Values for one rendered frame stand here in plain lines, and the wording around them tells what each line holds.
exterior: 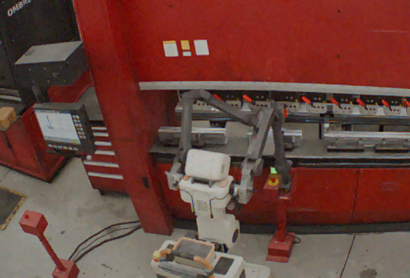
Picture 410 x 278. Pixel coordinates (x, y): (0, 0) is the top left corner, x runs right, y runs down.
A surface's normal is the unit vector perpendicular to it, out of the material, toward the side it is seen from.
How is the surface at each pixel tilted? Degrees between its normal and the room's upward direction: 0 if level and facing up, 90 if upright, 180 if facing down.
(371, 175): 90
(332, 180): 90
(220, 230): 82
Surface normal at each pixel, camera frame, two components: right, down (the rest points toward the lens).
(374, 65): -0.25, 0.59
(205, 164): -0.40, -0.11
